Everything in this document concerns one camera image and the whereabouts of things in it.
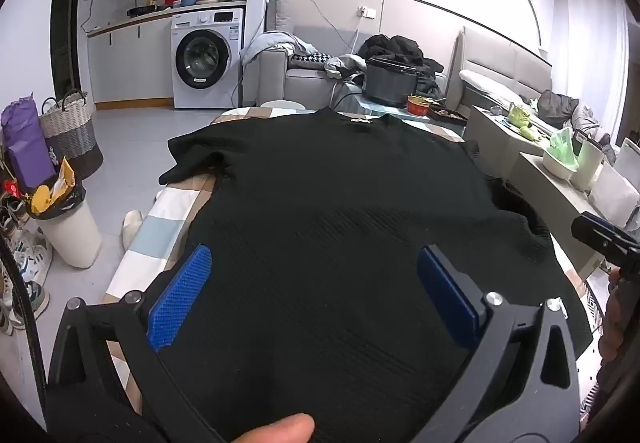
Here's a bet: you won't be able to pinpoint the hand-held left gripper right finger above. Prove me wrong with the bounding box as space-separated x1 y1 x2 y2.
417 244 583 443

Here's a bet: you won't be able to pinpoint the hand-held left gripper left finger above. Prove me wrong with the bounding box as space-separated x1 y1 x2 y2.
46 243 236 443

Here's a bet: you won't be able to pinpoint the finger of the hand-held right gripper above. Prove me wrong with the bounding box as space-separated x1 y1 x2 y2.
571 210 630 266

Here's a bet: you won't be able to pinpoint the black knit sweater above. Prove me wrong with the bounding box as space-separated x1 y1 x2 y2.
158 106 593 443

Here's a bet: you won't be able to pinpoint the dark grey clothes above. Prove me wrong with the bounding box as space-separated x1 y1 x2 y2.
537 90 581 129

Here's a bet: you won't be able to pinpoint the pile of dark clothes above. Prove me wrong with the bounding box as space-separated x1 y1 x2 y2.
359 34 446 99

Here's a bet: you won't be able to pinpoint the person's right hand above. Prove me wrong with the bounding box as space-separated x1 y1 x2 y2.
600 268 623 364

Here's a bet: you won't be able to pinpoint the person's left hand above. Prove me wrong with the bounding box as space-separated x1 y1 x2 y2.
232 414 316 443

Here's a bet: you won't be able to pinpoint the grey side table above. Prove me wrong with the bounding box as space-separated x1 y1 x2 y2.
465 106 556 179
505 150 621 279

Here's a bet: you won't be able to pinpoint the brown blue checkered tablecloth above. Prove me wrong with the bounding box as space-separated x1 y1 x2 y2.
102 106 596 424

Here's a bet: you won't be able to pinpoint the white slipper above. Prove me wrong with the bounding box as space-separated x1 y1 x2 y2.
121 210 146 251

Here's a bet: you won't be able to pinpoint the green plastic bag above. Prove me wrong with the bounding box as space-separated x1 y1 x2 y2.
547 126 577 160

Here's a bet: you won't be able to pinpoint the white trash bin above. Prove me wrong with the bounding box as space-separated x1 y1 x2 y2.
27 186 103 269

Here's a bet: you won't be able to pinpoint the green toy figure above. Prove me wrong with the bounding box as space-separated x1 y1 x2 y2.
506 102 543 140

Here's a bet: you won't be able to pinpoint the pile of sneakers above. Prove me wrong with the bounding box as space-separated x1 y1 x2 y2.
0 196 53 336

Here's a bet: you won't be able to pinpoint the yellow snack packet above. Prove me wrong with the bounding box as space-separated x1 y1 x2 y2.
31 158 76 215

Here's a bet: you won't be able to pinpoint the grey upholstered bed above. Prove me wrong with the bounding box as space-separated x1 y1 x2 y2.
444 26 626 164

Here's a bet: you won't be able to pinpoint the black food tray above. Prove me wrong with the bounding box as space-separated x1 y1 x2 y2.
429 104 469 125

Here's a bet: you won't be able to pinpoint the red noodle bowl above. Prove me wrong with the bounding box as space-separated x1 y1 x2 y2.
406 95 435 116

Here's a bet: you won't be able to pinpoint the woven laundry basket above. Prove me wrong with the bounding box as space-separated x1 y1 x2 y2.
39 89 104 181

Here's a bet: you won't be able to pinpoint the white round stool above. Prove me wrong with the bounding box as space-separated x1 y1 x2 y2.
259 99 307 111

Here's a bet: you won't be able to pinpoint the purple bag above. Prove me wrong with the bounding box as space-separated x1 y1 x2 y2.
0 94 58 191

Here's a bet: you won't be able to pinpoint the white washing machine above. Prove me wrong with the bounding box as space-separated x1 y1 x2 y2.
171 8 245 110

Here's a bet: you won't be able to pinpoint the kitchen counter with cabinets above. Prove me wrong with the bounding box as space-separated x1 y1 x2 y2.
86 0 249 105

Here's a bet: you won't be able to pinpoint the grey garment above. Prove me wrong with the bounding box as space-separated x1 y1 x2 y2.
324 54 368 84

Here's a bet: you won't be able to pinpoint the grey sofa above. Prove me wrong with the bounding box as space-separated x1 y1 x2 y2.
257 26 451 111

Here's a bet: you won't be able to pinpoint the light blue cloth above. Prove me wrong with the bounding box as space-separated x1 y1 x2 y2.
240 30 321 69

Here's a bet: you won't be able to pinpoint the houndstooth cushion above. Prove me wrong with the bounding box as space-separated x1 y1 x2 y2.
291 52 333 70

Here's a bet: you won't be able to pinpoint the dark glass door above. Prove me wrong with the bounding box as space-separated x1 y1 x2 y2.
50 0 92 99

